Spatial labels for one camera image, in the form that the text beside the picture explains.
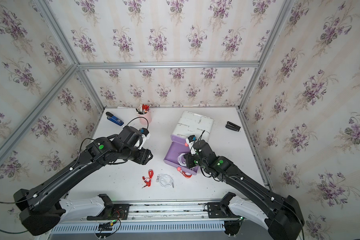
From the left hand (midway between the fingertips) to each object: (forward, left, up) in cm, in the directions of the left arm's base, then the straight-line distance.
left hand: (150, 156), depth 69 cm
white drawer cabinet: (+20, -20, 0) cm, 28 cm away
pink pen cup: (+40, +9, -16) cm, 44 cm away
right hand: (+3, -17, -7) cm, 19 cm away
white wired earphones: (+3, -14, -9) cm, 17 cm away
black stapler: (+34, -53, -20) cm, 66 cm away
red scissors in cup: (+44, +10, -10) cm, 46 cm away
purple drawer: (+11, -13, -10) cm, 20 cm away
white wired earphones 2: (-4, -6, -22) cm, 23 cm away
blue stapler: (+40, +35, -19) cm, 57 cm away
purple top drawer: (+10, -13, -1) cm, 17 cm away
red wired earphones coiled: (0, -16, -22) cm, 27 cm away
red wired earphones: (-4, +4, -22) cm, 23 cm away
